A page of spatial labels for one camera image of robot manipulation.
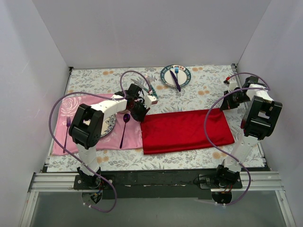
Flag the purple knife on plate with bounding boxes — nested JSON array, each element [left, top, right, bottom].
[[169, 70, 181, 92]]

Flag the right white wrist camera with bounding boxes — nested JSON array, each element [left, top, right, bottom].
[[223, 77, 239, 95]]

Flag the red cloth napkin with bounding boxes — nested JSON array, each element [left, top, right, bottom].
[[141, 108, 234, 155]]

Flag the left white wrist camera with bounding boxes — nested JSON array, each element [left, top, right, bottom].
[[144, 95, 158, 108]]

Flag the pink floral placemat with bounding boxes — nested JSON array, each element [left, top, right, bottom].
[[55, 96, 143, 153]]

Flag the purple spoon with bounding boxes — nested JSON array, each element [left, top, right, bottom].
[[119, 113, 130, 149]]

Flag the purple cable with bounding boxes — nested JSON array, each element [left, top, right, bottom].
[[196, 72, 270, 206], [48, 70, 153, 213]]

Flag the white plate blue rim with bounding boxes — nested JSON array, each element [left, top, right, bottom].
[[160, 65, 192, 91]]

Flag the blue fork on plate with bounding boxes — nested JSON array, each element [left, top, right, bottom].
[[175, 67, 178, 81]]

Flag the teal handled knife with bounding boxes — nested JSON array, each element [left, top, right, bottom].
[[131, 79, 159, 99]]

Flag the blue floral plate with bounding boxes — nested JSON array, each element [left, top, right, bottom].
[[100, 114, 116, 138]]

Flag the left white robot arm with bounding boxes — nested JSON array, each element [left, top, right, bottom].
[[69, 84, 158, 189]]

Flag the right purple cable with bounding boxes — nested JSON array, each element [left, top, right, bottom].
[[196, 72, 270, 206]]

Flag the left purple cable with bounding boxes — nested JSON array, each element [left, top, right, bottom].
[[48, 70, 153, 213]]

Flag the purple fork on placemat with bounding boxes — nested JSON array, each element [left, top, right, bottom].
[[63, 116, 71, 153]]

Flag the teal handled fork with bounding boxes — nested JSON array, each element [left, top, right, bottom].
[[145, 74, 156, 96]]

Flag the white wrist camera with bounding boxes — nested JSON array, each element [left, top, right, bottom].
[[223, 77, 239, 95], [144, 95, 158, 108]]

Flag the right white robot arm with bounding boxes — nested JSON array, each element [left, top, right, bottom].
[[214, 74, 283, 188]]

